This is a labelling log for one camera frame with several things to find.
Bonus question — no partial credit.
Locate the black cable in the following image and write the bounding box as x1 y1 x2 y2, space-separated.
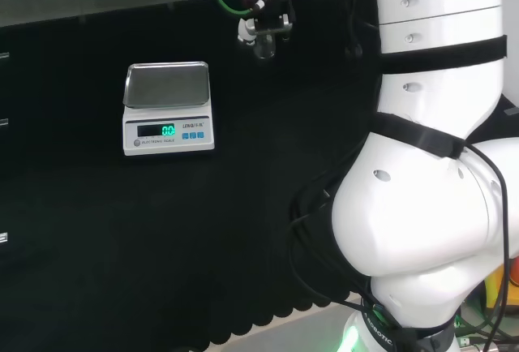
461 143 511 345

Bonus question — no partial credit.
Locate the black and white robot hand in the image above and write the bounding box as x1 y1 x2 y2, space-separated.
237 0 296 46

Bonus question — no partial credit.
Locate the white electronic balance steel pan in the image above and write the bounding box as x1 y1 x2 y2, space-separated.
122 61 216 157

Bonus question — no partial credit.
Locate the black bench cloth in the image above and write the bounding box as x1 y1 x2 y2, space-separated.
0 0 519 352

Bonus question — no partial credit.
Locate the yellow stop button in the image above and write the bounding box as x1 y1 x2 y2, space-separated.
484 257 519 309

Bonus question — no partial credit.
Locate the small clear glass beaker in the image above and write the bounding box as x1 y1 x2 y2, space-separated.
255 32 277 60

